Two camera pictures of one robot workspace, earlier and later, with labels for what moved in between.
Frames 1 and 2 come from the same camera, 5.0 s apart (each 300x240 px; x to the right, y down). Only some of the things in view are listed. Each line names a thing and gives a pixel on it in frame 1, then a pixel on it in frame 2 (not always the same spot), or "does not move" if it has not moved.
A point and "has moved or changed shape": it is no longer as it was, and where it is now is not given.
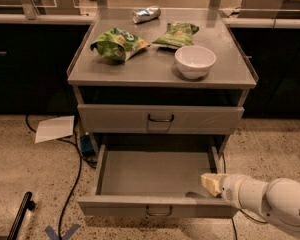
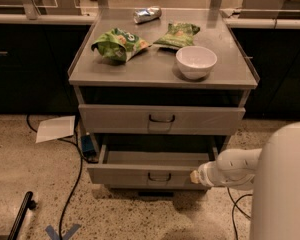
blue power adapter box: x=86 y=144 does not move
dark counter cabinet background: x=29 y=64 does not move
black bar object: x=26 y=204 does not move
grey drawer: x=156 y=181 has moved or changed shape
